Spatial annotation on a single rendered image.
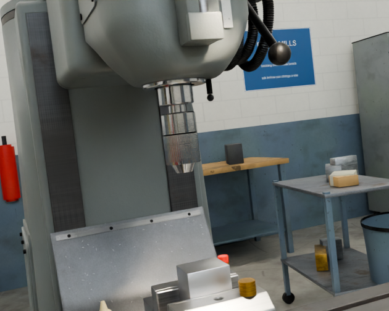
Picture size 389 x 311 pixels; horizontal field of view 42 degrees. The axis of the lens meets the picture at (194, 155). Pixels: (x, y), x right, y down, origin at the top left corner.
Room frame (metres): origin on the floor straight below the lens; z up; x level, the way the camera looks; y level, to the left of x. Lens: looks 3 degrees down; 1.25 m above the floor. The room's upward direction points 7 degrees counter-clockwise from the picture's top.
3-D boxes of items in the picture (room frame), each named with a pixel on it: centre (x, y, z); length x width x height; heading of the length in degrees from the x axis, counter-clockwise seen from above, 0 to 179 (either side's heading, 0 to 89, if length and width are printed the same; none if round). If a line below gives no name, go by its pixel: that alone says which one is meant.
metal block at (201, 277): (0.68, 0.01, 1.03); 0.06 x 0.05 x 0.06; 108
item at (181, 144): (0.68, 0.02, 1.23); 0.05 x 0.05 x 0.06
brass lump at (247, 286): (0.63, -0.05, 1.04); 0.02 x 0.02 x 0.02
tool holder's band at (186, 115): (0.68, 0.02, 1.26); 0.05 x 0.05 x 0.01
